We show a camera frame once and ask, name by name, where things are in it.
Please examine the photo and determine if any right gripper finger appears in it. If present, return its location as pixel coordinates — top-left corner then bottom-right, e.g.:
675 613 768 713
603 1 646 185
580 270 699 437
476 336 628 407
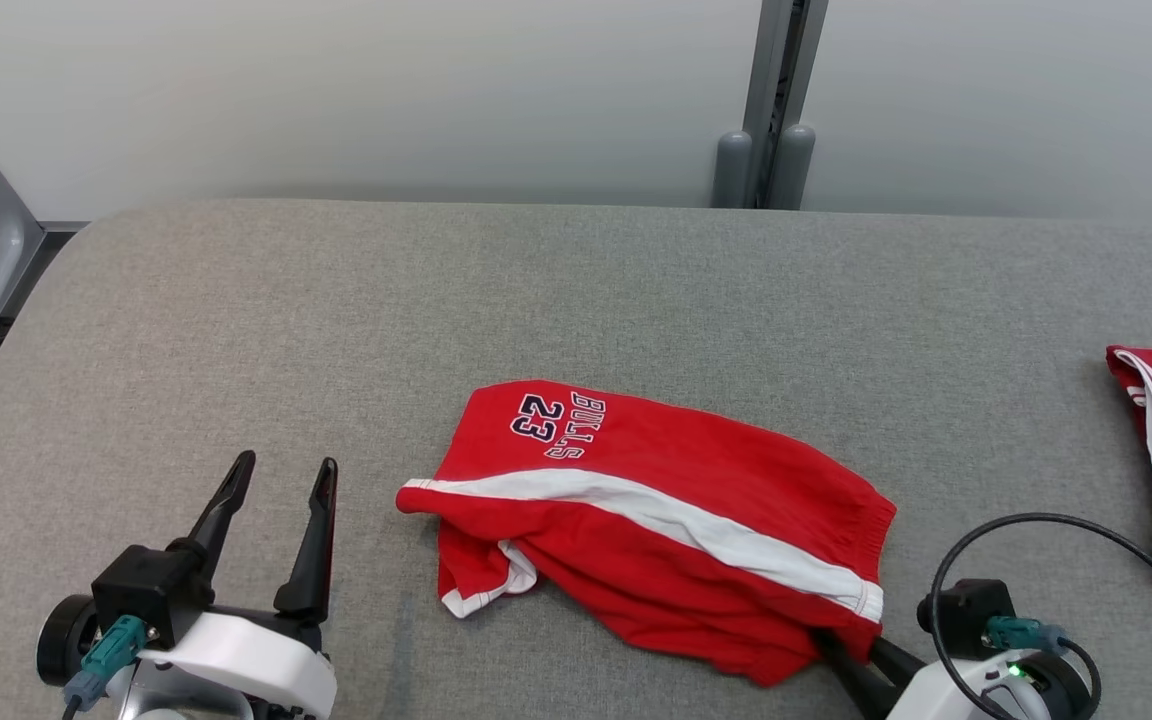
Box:
871 640 927 686
814 640 897 720

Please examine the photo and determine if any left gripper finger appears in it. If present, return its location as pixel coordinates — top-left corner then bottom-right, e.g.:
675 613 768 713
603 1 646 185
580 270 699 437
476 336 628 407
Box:
171 450 257 581
274 458 339 623

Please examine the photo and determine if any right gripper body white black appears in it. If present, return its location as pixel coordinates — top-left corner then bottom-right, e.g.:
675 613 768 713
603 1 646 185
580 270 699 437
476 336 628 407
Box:
886 650 1102 720

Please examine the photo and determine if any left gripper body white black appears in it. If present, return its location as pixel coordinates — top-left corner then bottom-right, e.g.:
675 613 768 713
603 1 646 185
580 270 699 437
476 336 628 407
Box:
36 596 339 720

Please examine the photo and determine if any red shorts white stripe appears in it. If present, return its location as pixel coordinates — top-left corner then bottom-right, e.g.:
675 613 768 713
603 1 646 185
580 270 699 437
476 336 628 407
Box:
396 380 897 688

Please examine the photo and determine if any left arm cable teal connector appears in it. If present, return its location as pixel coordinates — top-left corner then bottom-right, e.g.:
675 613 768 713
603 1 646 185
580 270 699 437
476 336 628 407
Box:
61 615 149 720

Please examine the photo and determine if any grey metal partition post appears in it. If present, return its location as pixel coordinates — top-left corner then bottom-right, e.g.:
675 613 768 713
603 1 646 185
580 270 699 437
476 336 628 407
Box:
712 0 830 211

